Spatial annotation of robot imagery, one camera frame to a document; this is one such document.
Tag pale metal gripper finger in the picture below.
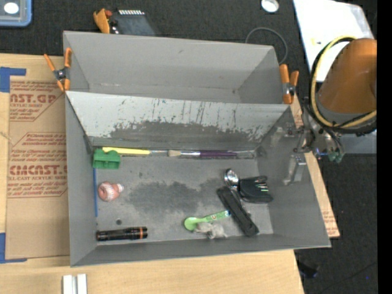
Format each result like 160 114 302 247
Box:
282 154 307 186
269 126 295 148

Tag metal spoon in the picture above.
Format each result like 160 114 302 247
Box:
224 168 246 211

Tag long black flat case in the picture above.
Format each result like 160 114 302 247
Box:
216 186 260 238

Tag grey crumpled cloth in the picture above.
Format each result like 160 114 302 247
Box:
192 222 228 240

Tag grey metal bin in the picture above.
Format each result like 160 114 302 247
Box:
62 31 332 268

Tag green plastic spoon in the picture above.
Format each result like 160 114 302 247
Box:
183 209 232 231

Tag green toy block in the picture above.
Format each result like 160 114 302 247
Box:
92 148 121 169

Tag pink toy bottle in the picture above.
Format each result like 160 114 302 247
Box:
97 181 125 203

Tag black flashlight with orange rings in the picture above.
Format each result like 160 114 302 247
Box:
96 226 149 242

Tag thin blue stick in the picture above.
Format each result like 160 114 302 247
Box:
92 167 99 218

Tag brown cardboard board red print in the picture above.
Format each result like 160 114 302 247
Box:
0 53 341 265

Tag purple handled paintbrush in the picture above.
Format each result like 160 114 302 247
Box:
167 149 239 159

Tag yellow handled brush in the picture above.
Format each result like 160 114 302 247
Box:
102 146 168 157

